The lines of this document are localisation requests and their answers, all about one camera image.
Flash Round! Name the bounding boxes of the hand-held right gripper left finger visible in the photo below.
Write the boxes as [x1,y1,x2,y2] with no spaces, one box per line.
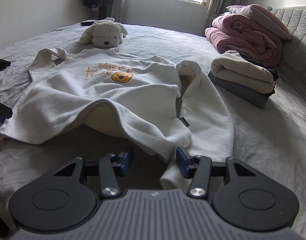
[52,145,134,198]

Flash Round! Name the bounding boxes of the white plush dog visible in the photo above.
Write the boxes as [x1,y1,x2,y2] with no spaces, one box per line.
[79,17,129,48]

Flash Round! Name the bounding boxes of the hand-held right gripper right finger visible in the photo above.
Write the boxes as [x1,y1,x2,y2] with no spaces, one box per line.
[176,146,258,198]

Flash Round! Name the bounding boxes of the grey folded garment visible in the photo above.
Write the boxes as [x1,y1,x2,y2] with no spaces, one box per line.
[207,70,269,109]

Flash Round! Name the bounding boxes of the white sweatshirt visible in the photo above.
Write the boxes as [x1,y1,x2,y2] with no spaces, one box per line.
[0,47,235,189]

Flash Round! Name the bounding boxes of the dark cloth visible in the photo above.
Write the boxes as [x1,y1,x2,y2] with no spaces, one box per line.
[0,59,11,75]

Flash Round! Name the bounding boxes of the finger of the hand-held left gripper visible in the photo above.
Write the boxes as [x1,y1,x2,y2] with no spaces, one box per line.
[0,96,13,125]

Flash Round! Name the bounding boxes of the black folded garment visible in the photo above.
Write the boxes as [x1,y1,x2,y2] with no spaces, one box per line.
[239,54,279,98]

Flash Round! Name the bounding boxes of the cream folded garment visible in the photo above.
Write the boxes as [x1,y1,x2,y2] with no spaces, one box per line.
[210,50,275,94]

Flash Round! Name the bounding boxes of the grey padded headboard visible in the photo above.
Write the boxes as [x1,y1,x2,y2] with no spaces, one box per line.
[268,6,306,105]

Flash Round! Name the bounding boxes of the pink grey pillow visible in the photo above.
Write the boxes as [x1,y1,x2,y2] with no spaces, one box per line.
[226,4,293,40]

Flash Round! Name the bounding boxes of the pink folded comforter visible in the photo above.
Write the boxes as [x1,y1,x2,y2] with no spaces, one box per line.
[205,12,283,67]

